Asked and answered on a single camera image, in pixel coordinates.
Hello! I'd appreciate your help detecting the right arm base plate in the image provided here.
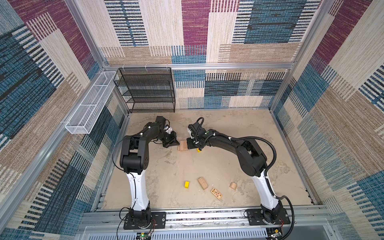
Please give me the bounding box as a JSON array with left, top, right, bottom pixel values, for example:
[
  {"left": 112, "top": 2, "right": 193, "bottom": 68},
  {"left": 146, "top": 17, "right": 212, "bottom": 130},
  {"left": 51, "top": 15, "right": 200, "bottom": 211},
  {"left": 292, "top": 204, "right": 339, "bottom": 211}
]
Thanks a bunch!
[{"left": 245, "top": 209, "right": 291, "bottom": 226}]

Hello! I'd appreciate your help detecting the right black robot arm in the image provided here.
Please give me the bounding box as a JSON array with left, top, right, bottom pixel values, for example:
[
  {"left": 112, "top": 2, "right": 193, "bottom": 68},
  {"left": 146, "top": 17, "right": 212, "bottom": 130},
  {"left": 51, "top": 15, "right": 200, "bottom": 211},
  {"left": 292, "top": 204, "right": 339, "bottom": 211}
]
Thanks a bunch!
[{"left": 187, "top": 122, "right": 284, "bottom": 224}]

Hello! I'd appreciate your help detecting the aluminium front rail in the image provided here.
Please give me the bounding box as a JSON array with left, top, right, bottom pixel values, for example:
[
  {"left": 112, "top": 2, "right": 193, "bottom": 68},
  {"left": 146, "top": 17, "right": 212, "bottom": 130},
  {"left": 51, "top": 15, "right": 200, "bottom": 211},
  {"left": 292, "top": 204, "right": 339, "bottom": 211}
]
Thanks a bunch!
[{"left": 75, "top": 206, "right": 342, "bottom": 240}]

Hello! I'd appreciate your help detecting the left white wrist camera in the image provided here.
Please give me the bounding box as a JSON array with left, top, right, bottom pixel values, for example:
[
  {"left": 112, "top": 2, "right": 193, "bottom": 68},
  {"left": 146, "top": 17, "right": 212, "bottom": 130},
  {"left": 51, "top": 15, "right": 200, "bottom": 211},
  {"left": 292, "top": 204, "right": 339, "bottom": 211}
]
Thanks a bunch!
[{"left": 164, "top": 126, "right": 173, "bottom": 135}]

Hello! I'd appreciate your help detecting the black corrugated cable hose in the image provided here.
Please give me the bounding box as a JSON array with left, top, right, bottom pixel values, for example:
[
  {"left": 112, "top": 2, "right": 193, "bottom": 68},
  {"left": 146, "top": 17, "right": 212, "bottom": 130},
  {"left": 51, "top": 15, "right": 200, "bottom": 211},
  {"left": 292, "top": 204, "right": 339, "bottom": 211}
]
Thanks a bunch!
[{"left": 194, "top": 116, "right": 295, "bottom": 240}]

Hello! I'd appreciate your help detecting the small wood cylinder block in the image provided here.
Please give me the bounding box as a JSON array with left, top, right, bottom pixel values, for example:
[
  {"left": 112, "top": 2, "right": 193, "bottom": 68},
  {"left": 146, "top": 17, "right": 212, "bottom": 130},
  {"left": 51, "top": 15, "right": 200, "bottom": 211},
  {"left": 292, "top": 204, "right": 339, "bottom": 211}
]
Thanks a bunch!
[{"left": 230, "top": 182, "right": 238, "bottom": 191}]

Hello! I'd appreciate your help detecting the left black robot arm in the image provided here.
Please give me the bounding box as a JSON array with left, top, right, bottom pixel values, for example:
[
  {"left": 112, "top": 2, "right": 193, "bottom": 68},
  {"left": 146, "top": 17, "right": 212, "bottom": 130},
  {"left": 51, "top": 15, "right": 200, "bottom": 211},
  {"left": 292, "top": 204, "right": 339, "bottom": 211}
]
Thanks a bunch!
[{"left": 119, "top": 116, "right": 180, "bottom": 230}]

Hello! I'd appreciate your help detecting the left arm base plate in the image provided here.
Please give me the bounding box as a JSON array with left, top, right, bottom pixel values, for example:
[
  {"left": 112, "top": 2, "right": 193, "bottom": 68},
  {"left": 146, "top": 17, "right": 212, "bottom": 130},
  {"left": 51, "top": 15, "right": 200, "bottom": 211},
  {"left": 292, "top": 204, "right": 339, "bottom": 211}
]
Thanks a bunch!
[{"left": 123, "top": 212, "right": 167, "bottom": 230}]

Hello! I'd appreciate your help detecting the black wire shelf rack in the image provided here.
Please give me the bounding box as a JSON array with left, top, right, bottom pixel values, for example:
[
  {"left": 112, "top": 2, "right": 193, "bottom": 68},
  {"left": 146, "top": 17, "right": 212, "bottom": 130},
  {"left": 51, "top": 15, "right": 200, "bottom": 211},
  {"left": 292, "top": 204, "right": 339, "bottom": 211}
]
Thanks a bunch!
[{"left": 114, "top": 68, "right": 176, "bottom": 114}]

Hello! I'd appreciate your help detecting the patterned wood block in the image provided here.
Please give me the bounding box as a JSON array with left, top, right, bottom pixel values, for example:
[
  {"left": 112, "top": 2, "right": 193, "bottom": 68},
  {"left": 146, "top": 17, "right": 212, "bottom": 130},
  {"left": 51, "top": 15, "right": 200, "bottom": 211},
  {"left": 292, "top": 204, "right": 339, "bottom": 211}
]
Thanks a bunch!
[{"left": 210, "top": 188, "right": 223, "bottom": 200}]

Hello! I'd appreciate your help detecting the white wire mesh basket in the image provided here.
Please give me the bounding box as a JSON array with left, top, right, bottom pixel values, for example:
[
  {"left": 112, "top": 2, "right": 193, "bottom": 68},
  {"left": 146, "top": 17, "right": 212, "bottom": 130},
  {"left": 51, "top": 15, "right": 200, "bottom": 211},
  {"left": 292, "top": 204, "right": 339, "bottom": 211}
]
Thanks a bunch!
[{"left": 65, "top": 72, "right": 117, "bottom": 135}]

